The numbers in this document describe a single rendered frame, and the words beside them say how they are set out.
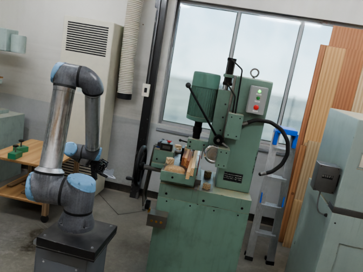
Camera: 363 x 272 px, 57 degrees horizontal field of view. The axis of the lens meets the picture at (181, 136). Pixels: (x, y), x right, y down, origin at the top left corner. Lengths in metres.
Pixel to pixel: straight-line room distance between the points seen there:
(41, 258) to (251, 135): 1.36
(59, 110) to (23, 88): 2.41
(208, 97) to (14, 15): 2.75
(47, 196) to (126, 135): 2.02
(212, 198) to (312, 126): 1.61
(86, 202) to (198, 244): 0.81
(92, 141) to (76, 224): 0.53
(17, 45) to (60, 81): 1.92
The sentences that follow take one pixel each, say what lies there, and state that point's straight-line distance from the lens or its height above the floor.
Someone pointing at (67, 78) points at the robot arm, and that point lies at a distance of 1.85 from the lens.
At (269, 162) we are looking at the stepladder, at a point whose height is 0.86.
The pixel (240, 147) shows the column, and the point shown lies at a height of 1.09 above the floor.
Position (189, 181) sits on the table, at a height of 0.86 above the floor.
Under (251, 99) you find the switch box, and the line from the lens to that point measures 2.03.
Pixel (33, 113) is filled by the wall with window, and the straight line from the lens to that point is 4.19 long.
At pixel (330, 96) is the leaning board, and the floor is 1.47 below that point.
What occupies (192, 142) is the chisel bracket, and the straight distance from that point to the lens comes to 2.20.
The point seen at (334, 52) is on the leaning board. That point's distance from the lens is 3.46.
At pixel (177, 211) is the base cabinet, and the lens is 2.16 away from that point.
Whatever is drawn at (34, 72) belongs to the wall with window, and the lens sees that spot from 4.14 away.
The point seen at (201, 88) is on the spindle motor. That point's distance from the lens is 2.10.
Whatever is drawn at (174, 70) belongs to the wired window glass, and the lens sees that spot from 3.61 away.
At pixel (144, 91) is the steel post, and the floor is 1.19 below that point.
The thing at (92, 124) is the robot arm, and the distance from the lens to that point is 2.02.
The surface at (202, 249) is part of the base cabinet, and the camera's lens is 2.27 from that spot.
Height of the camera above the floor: 1.54
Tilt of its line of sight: 12 degrees down
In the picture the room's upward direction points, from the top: 10 degrees clockwise
